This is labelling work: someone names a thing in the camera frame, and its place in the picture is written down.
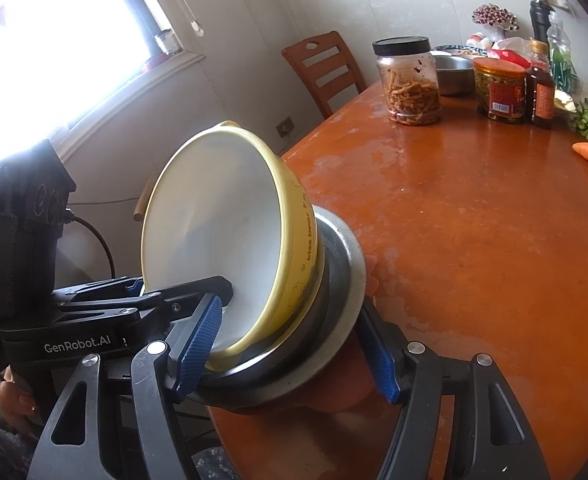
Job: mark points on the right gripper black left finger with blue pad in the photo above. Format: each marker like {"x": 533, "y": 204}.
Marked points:
{"x": 80, "y": 439}

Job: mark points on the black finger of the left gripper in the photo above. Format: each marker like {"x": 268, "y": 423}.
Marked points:
{"x": 155, "y": 307}

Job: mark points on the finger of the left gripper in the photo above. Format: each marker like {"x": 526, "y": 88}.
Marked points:
{"x": 114, "y": 288}

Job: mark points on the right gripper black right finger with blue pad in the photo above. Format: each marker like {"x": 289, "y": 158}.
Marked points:
{"x": 490, "y": 436}

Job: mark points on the stainless steel bowl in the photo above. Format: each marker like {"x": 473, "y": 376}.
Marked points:
{"x": 275, "y": 370}

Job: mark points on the yellow bowl white inside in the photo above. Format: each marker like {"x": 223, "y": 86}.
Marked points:
{"x": 226, "y": 205}

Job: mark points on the person's hand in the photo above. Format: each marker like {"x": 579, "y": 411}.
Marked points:
{"x": 17, "y": 406}

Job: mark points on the wooden chair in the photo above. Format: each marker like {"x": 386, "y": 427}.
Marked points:
{"x": 326, "y": 67}

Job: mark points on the clear jar black lid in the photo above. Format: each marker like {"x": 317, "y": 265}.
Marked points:
{"x": 409, "y": 79}

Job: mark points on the red label jar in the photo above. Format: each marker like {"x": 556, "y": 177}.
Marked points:
{"x": 500, "y": 89}

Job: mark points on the dark sauce bottle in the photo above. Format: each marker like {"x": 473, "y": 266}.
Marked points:
{"x": 539, "y": 86}

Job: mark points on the steel bowl on table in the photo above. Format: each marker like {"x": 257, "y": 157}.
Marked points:
{"x": 455, "y": 75}

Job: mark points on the clear plastic bottle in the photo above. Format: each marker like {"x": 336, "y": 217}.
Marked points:
{"x": 560, "y": 56}

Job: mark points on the blue white patterned plate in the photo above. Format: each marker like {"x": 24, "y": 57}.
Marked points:
{"x": 457, "y": 49}

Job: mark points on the red white plastic bag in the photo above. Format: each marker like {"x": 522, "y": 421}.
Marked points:
{"x": 514, "y": 50}

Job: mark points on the decorative flower ornament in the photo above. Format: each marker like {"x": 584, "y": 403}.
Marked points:
{"x": 498, "y": 20}

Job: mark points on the black pepper grinder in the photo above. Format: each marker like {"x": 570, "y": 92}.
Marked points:
{"x": 539, "y": 11}

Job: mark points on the wall power outlet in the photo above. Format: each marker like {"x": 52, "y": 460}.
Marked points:
{"x": 285, "y": 127}

